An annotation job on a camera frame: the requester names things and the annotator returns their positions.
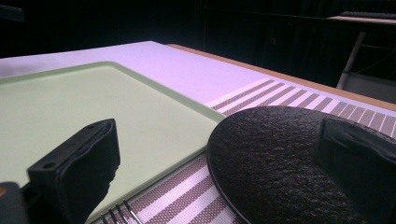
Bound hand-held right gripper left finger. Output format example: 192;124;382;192
26;118;121;224

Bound metal fork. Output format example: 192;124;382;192
101;199;143;224

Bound black textured round plate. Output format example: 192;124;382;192
205;105;396;224

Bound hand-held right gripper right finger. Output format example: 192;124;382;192
314;117;396;224

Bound striped woven placemat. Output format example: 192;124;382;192
92;77;396;224

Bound light green tray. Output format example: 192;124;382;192
0;61;226;223

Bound wooden desk in background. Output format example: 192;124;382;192
326;15;396;26

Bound dark keyboard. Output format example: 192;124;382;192
339;10;396;21

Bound metal stand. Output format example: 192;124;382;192
335;31;368;91

